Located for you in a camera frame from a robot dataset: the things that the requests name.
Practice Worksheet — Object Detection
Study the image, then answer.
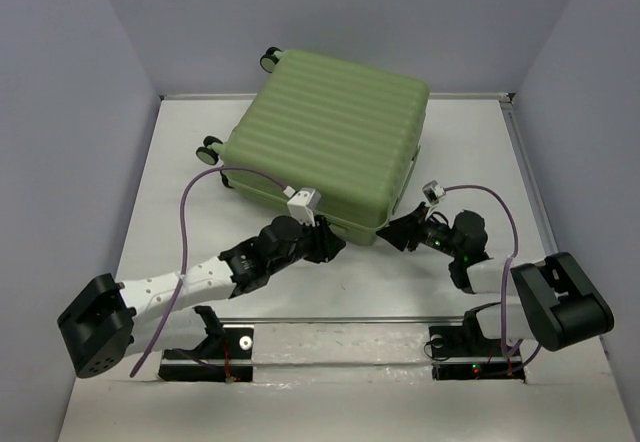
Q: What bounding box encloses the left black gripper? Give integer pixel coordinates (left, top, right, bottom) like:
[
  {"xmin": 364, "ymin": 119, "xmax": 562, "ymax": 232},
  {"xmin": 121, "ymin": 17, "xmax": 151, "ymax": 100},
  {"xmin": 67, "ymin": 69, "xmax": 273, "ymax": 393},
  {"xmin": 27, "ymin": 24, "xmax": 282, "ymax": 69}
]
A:
[{"xmin": 267, "ymin": 212, "xmax": 345, "ymax": 275}]

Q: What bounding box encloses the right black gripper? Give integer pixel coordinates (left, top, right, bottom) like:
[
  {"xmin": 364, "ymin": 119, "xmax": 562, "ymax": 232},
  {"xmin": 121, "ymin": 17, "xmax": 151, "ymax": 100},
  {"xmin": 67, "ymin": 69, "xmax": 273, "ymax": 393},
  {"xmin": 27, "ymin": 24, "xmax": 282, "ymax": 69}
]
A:
[{"xmin": 376, "ymin": 199, "xmax": 462, "ymax": 259}]

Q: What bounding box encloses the green hard-shell suitcase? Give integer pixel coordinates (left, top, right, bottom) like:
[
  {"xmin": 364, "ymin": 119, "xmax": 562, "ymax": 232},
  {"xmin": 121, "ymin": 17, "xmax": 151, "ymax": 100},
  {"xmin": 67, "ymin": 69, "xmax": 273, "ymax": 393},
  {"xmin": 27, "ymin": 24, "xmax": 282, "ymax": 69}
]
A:
[{"xmin": 196, "ymin": 47, "xmax": 430, "ymax": 246}]

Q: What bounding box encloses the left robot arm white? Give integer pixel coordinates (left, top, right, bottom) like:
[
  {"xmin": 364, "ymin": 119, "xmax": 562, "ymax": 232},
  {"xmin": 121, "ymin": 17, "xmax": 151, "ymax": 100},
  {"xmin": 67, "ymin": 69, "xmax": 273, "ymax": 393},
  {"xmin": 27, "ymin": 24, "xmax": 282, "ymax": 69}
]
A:
[{"xmin": 57, "ymin": 216, "xmax": 346, "ymax": 379}]

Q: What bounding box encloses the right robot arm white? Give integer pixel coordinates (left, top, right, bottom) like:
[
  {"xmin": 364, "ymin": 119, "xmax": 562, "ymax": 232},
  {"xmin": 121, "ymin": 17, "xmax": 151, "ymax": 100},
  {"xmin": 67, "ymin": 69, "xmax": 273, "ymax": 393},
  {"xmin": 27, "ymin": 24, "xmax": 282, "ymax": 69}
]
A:
[{"xmin": 377, "ymin": 204, "xmax": 615, "ymax": 354}]

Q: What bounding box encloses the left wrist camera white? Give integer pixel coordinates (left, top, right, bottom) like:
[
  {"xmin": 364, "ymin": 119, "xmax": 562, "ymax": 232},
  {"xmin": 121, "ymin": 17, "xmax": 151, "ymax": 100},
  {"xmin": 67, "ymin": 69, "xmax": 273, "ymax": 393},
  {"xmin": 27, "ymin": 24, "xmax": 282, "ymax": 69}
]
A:
[{"xmin": 283, "ymin": 186, "xmax": 321, "ymax": 227}]

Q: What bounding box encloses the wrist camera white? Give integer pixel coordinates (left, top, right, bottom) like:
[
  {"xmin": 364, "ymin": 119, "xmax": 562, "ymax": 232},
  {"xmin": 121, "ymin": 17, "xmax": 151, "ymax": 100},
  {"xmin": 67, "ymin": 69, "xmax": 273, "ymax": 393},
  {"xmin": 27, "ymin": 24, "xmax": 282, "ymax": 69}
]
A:
[
  {"xmin": 422, "ymin": 180, "xmax": 446, "ymax": 207},
  {"xmin": 283, "ymin": 186, "xmax": 321, "ymax": 227}
]

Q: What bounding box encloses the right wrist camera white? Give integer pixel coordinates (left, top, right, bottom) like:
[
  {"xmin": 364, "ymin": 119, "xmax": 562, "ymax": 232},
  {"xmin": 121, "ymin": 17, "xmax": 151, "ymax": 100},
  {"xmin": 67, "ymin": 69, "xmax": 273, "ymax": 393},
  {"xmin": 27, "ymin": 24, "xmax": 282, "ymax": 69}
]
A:
[{"xmin": 422, "ymin": 180, "xmax": 446, "ymax": 207}]

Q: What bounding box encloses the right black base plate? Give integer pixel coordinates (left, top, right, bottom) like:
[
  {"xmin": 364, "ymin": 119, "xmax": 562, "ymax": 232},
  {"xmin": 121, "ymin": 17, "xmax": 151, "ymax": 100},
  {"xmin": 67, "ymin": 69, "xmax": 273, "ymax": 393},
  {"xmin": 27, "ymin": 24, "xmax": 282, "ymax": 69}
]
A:
[{"xmin": 423, "ymin": 325, "xmax": 526, "ymax": 381}]

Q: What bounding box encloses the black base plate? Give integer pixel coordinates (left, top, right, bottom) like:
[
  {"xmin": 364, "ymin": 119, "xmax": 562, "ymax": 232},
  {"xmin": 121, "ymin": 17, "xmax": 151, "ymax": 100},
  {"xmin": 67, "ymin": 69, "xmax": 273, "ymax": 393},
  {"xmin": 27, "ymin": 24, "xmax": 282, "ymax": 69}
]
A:
[
  {"xmin": 423, "ymin": 325, "xmax": 526, "ymax": 381},
  {"xmin": 158, "ymin": 324, "xmax": 254, "ymax": 383}
]

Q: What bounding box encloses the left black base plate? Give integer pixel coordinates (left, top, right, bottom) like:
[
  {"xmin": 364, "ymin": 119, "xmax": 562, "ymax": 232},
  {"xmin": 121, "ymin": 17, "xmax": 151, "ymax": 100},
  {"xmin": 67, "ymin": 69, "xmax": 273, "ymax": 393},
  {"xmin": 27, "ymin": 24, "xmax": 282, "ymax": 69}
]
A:
[{"xmin": 158, "ymin": 324, "xmax": 254, "ymax": 383}]

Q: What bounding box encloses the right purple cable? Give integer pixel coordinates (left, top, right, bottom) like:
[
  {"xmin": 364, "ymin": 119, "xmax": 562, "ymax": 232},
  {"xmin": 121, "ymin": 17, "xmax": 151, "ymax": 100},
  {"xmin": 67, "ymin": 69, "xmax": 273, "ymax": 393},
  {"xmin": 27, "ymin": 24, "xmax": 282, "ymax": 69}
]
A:
[{"xmin": 442, "ymin": 184, "xmax": 544, "ymax": 376}]

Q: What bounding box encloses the aluminium rail front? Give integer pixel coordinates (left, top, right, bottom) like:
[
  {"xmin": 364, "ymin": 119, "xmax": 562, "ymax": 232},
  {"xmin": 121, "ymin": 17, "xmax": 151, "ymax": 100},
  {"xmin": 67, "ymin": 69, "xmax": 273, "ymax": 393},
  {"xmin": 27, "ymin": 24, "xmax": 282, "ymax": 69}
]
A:
[{"xmin": 102, "ymin": 314, "xmax": 469, "ymax": 326}]

